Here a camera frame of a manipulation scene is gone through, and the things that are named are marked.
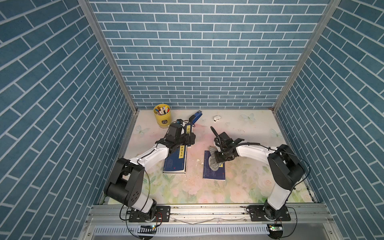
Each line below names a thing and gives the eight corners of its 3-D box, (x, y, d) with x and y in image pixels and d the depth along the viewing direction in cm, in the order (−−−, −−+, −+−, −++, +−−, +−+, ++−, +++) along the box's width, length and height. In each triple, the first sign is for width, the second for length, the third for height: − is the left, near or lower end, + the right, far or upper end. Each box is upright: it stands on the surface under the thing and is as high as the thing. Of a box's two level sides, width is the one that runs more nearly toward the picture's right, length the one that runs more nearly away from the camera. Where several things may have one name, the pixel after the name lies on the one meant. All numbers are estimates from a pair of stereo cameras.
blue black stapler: (188, 122, 114) (188, 119, 111) (198, 112, 121) (198, 109, 118) (193, 124, 112) (193, 121, 110) (203, 114, 119) (203, 111, 116)
